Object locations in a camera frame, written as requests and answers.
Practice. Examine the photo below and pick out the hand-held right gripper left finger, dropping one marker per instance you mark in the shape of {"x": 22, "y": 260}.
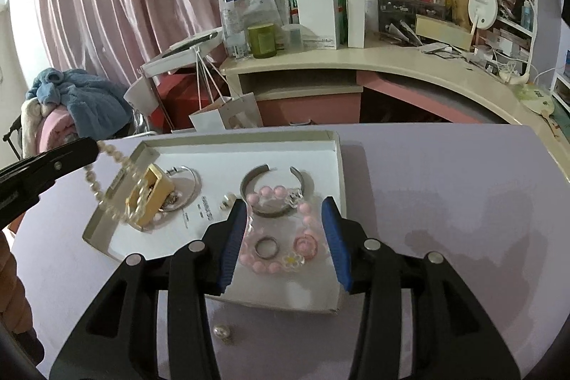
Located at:
{"x": 234, "y": 246}

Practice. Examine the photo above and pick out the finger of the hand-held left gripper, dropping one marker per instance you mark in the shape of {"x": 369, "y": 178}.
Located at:
{"x": 22, "y": 202}
{"x": 67, "y": 157}

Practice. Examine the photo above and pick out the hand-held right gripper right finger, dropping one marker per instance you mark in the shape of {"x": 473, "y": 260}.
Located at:
{"x": 336, "y": 246}

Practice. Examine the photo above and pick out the thin silver bangle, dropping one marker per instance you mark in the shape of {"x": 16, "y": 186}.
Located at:
{"x": 196, "y": 188}

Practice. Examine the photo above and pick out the shallow grey cardboard box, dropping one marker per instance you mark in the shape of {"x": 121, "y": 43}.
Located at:
{"x": 213, "y": 166}

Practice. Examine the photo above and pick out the pink folded blanket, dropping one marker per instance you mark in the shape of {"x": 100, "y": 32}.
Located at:
{"x": 58, "y": 126}

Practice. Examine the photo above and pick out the blue fleece garment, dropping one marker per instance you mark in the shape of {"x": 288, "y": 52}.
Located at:
{"x": 89, "y": 104}

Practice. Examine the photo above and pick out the black chair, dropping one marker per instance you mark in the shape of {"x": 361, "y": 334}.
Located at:
{"x": 13, "y": 135}

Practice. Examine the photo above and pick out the pearl pendant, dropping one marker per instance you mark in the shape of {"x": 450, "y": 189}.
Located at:
{"x": 221, "y": 332}

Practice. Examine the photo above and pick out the lilac tablecloth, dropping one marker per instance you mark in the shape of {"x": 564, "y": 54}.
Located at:
{"x": 445, "y": 206}

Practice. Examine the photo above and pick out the white paper bag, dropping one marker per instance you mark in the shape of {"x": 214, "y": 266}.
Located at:
{"x": 222, "y": 115}

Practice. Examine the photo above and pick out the beige curved desk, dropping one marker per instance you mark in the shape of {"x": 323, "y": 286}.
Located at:
{"x": 400, "y": 59}

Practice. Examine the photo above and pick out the green glass jar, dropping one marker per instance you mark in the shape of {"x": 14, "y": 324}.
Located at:
{"x": 262, "y": 41}

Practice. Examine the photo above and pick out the small clear jar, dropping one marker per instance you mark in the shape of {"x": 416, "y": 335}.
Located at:
{"x": 292, "y": 39}

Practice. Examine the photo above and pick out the white carton box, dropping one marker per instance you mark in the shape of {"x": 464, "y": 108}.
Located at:
{"x": 316, "y": 19}

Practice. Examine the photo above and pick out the tall narrow white carton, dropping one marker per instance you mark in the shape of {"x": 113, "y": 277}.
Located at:
{"x": 356, "y": 17}

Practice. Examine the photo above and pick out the beige rectangular box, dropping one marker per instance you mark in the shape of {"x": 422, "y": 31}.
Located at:
{"x": 441, "y": 30}

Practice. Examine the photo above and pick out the green hand fan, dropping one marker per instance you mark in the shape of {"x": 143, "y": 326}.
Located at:
{"x": 536, "y": 99}

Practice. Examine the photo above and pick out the round white mirror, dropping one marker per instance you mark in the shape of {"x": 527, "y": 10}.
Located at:
{"x": 481, "y": 10}

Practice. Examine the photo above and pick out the white desk lamp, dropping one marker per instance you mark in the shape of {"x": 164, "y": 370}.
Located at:
{"x": 532, "y": 28}

